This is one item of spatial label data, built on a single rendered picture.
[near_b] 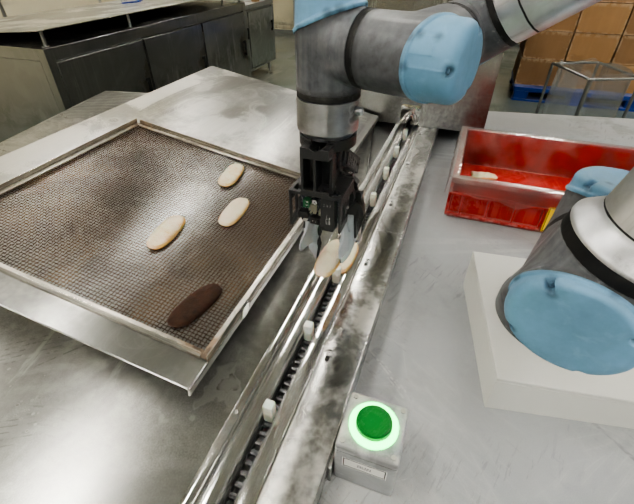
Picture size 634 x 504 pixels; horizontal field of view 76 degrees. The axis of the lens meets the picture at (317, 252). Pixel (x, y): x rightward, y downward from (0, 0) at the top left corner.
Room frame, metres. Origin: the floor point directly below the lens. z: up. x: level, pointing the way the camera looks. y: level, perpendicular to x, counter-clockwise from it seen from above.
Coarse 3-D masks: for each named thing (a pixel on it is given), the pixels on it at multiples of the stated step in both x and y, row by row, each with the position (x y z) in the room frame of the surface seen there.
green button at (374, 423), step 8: (368, 408) 0.25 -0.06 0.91; (376, 408) 0.25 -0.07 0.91; (360, 416) 0.24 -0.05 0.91; (368, 416) 0.24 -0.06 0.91; (376, 416) 0.24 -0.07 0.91; (384, 416) 0.24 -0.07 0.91; (360, 424) 0.23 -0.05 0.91; (368, 424) 0.23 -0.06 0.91; (376, 424) 0.23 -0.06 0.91; (384, 424) 0.23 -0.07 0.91; (392, 424) 0.24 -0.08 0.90; (360, 432) 0.23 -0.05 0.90; (368, 432) 0.23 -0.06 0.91; (376, 432) 0.23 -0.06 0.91; (384, 432) 0.23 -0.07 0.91; (376, 440) 0.22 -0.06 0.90
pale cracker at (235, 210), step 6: (240, 198) 0.70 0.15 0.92; (234, 204) 0.67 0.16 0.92; (240, 204) 0.68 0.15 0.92; (246, 204) 0.68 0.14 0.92; (228, 210) 0.65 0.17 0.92; (234, 210) 0.66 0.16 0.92; (240, 210) 0.66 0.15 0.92; (222, 216) 0.63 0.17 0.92; (228, 216) 0.63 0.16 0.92; (234, 216) 0.64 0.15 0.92; (240, 216) 0.65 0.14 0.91; (222, 222) 0.62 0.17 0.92; (228, 222) 0.62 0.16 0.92; (234, 222) 0.63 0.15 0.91
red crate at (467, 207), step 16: (512, 176) 0.98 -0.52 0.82; (528, 176) 0.98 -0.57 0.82; (544, 176) 0.98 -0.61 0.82; (560, 176) 0.98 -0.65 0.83; (448, 208) 0.80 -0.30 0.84; (464, 208) 0.78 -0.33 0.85; (480, 208) 0.77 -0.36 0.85; (496, 208) 0.76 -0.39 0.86; (528, 208) 0.74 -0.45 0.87; (544, 208) 0.72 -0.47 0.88; (512, 224) 0.74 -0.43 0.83; (528, 224) 0.74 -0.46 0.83
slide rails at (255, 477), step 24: (408, 144) 1.14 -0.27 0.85; (384, 192) 0.85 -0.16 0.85; (360, 240) 0.65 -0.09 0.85; (312, 288) 0.51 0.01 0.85; (336, 288) 0.51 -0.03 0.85; (312, 312) 0.46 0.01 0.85; (336, 312) 0.46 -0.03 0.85; (288, 336) 0.41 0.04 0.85; (288, 360) 0.36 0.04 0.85; (312, 360) 0.36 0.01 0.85; (264, 384) 0.32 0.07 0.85; (288, 408) 0.29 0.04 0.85; (240, 432) 0.26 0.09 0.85; (240, 456) 0.23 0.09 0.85; (264, 456) 0.23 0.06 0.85; (216, 480) 0.20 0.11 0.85
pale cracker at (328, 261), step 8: (336, 240) 0.55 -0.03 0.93; (328, 248) 0.52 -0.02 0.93; (336, 248) 0.52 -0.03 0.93; (320, 256) 0.50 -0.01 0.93; (328, 256) 0.50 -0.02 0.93; (336, 256) 0.50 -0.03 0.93; (320, 264) 0.48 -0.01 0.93; (328, 264) 0.48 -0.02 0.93; (336, 264) 0.48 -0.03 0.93; (320, 272) 0.47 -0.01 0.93; (328, 272) 0.47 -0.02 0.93
